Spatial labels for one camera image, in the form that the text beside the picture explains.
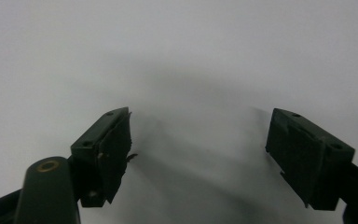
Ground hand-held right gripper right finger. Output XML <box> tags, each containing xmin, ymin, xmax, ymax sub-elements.
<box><xmin>265</xmin><ymin>107</ymin><xmax>355</xmax><ymax>211</ymax></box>

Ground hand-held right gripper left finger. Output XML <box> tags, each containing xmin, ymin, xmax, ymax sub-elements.
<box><xmin>70</xmin><ymin>106</ymin><xmax>138</xmax><ymax>208</ymax></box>

